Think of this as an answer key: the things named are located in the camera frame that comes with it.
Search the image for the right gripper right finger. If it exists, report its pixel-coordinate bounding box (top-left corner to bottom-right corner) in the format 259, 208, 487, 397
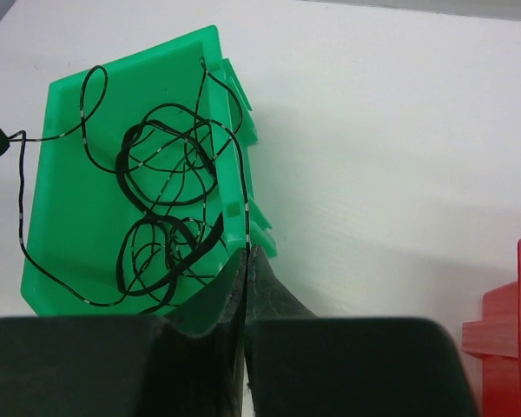
242, 245, 320, 417

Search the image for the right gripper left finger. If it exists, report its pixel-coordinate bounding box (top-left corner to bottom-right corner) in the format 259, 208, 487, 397
162, 249, 247, 416

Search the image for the thick black cable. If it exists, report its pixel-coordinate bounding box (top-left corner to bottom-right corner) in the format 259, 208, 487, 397
115, 119, 225, 305

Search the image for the green plastic bin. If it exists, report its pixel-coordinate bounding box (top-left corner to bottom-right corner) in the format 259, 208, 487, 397
19, 25, 277, 316

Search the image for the red plastic bin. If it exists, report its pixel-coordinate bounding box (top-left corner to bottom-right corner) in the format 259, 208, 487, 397
462, 240, 521, 416

